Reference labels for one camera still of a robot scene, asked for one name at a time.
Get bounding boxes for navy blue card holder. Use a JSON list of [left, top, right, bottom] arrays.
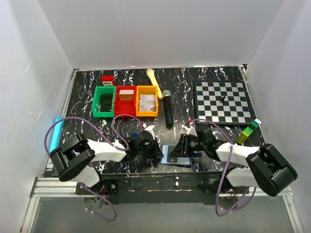
[[160, 145, 202, 167]]

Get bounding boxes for black credit card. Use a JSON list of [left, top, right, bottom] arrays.
[[168, 157, 178, 164]]

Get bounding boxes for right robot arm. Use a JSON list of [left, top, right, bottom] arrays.
[[170, 124, 298, 197]]

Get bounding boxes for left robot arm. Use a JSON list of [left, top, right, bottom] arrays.
[[50, 130, 163, 187]]

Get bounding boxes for white cards in yellow bin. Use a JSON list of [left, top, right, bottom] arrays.
[[138, 94, 156, 112]]

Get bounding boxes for orange cards in red bin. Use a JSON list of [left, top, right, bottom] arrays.
[[118, 89, 135, 101]]

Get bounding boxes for yellow green brick stack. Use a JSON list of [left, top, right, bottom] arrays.
[[236, 118, 261, 145]]

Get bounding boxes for black microphone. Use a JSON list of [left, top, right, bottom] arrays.
[[162, 90, 173, 129]]

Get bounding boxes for black white chessboard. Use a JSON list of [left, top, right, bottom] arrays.
[[193, 80, 254, 125]]

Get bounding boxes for red plastic bin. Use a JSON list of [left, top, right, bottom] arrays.
[[114, 85, 137, 117]]

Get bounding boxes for yellow plastic bin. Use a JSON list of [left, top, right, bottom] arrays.
[[136, 85, 159, 117]]

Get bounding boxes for black object in green bin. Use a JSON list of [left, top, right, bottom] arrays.
[[98, 94, 113, 112]]

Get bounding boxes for green plastic bin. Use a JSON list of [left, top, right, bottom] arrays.
[[92, 86, 116, 118]]

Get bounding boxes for beige wooden microphone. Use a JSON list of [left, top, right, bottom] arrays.
[[146, 68, 163, 100]]

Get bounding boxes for light blue toy microphone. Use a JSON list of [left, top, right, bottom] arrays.
[[49, 121, 64, 152]]

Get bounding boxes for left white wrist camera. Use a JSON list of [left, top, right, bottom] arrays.
[[144, 125, 155, 139]]

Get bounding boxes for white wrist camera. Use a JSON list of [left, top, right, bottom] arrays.
[[183, 122, 197, 137], [144, 125, 155, 139]]

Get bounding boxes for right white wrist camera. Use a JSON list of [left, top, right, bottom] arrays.
[[183, 122, 197, 137]]

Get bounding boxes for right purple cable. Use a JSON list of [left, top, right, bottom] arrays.
[[187, 118, 257, 217]]

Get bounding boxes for purple cable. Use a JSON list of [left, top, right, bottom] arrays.
[[44, 114, 146, 222], [187, 118, 257, 217]]

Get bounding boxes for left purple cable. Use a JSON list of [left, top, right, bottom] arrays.
[[44, 114, 146, 222]]

